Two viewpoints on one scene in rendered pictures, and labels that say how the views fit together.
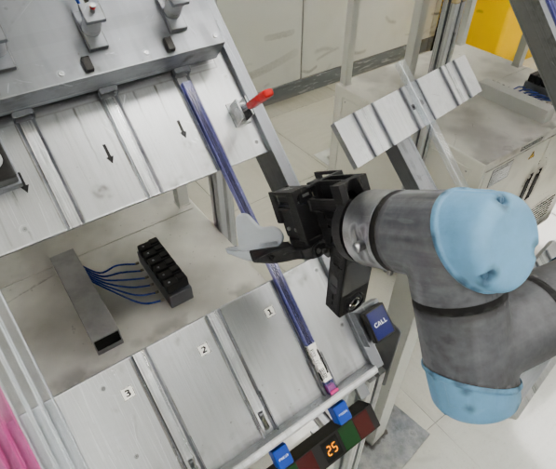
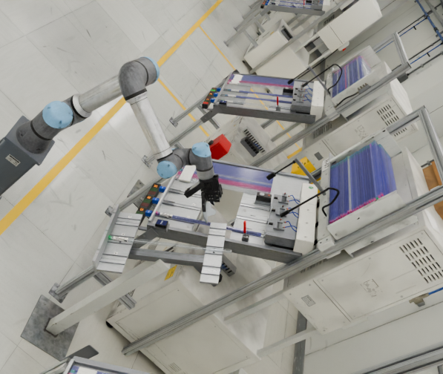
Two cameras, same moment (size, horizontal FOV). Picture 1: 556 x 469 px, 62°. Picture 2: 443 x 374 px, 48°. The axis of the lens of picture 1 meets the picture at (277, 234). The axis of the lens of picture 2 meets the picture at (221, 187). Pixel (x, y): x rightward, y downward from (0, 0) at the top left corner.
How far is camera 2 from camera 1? 2.27 m
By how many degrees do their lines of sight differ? 82
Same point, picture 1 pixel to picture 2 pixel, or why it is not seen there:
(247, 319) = (191, 213)
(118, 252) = (223, 284)
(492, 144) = not seen: outside the picture
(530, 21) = not seen: outside the picture
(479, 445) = not seen: outside the picture
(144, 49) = (271, 220)
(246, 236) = not seen: hidden behind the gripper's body
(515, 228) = (202, 145)
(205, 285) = (194, 273)
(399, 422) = (38, 338)
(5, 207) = (252, 199)
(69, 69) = (274, 208)
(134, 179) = (243, 216)
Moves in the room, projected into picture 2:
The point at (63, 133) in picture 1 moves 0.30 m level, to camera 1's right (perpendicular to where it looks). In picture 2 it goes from (262, 212) to (231, 216)
